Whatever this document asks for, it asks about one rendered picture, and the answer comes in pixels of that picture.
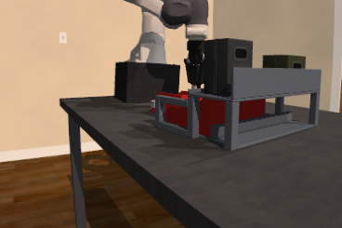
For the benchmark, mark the grey metal shelf frame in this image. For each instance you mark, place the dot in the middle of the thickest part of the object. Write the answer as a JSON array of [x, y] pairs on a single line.
[[248, 84]]

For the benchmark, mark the olive green case with orange latches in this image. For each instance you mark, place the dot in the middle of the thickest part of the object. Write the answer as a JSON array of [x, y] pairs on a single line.
[[284, 61]]

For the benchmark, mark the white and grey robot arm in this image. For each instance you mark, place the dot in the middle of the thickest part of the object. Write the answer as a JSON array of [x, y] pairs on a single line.
[[175, 13]]

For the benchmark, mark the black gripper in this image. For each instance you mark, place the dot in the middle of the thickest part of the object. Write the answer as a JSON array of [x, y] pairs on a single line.
[[195, 64]]

